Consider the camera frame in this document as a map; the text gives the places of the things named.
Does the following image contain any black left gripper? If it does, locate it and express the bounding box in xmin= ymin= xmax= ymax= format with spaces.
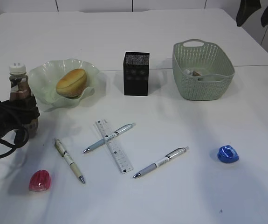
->
xmin=0 ymin=94 xmax=40 ymax=148

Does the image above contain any brown coffee drink bottle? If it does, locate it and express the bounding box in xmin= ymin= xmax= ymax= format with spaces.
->
xmin=9 ymin=63 xmax=38 ymax=138

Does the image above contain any brown bread loaf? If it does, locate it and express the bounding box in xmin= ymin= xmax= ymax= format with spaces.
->
xmin=55 ymin=69 xmax=87 ymax=98

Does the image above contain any white paper ball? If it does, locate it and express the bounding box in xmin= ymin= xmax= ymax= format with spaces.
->
xmin=183 ymin=69 xmax=193 ymax=76

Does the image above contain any small grey paper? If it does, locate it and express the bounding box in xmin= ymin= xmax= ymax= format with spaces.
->
xmin=192 ymin=71 xmax=201 ymax=77

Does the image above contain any green wavy glass plate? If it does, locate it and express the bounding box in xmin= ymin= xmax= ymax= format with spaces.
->
xmin=27 ymin=58 xmax=99 ymax=107

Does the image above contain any beige grip ballpoint pen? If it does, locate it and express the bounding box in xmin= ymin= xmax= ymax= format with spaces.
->
xmin=55 ymin=139 xmax=85 ymax=184

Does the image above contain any green plastic woven basket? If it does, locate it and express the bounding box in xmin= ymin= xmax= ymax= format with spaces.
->
xmin=172 ymin=39 xmax=235 ymax=101

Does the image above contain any blue grip pen on ruler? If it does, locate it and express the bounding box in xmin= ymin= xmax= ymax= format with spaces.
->
xmin=83 ymin=123 xmax=136 ymax=154

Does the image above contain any black mesh pen holder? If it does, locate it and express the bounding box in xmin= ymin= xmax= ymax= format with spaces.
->
xmin=123 ymin=52 xmax=150 ymax=96

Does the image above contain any grey grip ballpoint pen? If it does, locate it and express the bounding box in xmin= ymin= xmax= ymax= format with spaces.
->
xmin=133 ymin=147 xmax=189 ymax=179

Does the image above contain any clear plastic ruler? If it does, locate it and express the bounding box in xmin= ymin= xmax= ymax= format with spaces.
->
xmin=96 ymin=119 xmax=135 ymax=174

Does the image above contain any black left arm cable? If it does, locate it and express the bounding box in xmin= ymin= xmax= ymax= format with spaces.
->
xmin=0 ymin=127 xmax=30 ymax=160

